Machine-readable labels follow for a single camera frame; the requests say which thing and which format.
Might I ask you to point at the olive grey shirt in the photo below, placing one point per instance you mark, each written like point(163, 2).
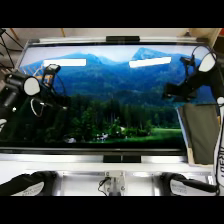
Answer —
point(201, 133)

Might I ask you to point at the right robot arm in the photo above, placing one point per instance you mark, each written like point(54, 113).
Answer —
point(218, 166)

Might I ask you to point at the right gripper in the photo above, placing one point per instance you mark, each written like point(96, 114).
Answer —
point(180, 91)

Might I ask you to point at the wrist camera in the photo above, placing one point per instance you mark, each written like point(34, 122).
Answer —
point(187, 62)
point(51, 69)

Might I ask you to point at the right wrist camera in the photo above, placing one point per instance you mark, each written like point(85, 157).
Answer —
point(187, 62)

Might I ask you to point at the silver frame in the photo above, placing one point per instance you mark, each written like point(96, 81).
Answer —
point(80, 166)

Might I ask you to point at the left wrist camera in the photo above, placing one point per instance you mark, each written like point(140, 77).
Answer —
point(51, 69)

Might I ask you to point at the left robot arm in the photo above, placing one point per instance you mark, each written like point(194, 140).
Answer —
point(13, 90)

